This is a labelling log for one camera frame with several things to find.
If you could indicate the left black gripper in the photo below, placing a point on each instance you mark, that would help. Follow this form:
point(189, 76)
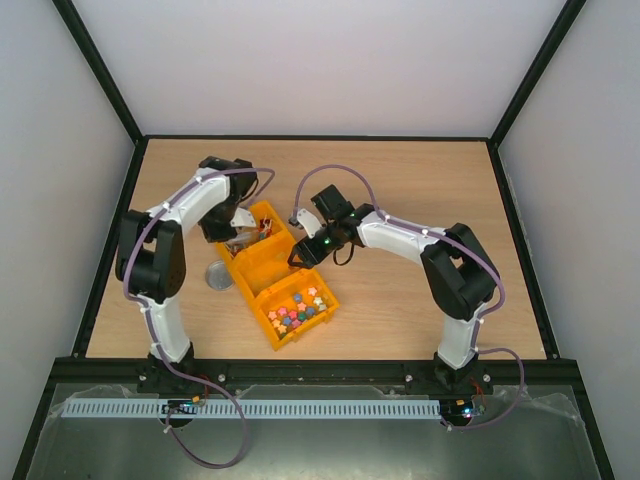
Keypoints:
point(213, 234)

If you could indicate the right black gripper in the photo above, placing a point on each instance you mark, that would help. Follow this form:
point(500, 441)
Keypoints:
point(310, 249)

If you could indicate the orange three-compartment bin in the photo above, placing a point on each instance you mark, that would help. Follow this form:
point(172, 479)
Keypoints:
point(286, 302)

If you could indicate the round metal lid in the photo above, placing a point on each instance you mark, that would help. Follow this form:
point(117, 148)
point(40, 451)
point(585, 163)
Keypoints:
point(218, 277)

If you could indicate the metal scoop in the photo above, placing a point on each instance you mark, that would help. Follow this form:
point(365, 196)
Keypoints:
point(241, 241)

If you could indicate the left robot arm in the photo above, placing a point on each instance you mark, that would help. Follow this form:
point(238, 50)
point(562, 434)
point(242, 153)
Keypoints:
point(151, 259)

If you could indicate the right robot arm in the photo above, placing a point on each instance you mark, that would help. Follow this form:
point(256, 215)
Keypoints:
point(463, 281)

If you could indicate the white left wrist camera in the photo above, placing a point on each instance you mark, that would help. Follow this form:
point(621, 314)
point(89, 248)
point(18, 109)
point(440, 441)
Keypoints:
point(243, 218)

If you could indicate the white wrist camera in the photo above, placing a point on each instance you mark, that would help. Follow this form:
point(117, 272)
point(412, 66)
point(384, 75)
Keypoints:
point(243, 218)
point(307, 221)

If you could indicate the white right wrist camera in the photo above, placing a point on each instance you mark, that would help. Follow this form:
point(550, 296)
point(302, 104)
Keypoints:
point(307, 221)

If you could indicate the black aluminium frame rail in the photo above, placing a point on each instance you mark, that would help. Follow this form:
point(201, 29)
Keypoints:
point(402, 377)

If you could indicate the white slotted cable duct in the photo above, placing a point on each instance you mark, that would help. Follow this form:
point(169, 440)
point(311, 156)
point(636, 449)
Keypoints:
point(253, 409)

